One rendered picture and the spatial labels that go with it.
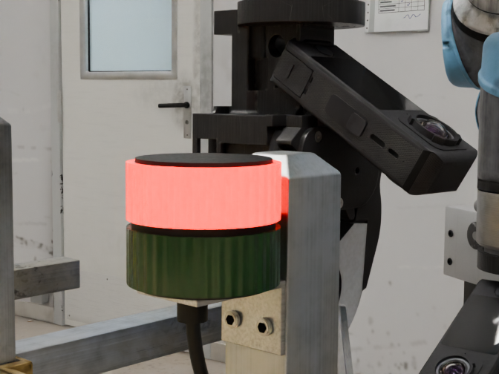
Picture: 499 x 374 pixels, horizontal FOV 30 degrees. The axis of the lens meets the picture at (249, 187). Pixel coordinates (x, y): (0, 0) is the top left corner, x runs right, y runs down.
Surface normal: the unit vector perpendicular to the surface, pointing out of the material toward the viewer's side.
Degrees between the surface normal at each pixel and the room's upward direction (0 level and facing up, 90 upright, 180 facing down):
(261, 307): 90
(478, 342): 30
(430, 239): 90
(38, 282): 90
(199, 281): 90
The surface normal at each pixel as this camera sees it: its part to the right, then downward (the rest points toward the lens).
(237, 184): 0.45, 0.10
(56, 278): 0.73, 0.07
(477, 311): -0.31, -0.83
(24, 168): -0.59, 0.08
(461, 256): -0.92, 0.04
